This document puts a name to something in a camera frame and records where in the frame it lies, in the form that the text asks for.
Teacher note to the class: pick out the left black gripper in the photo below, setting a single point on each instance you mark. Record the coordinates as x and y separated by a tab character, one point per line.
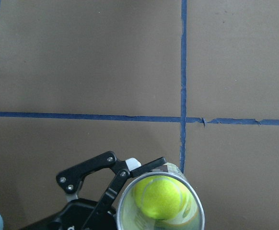
83	214

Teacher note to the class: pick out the yellow tennis ball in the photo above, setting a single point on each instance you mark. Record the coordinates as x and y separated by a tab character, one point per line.
160	197

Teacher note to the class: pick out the clear plastic ball tube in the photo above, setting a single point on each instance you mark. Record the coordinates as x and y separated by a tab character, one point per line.
129	216

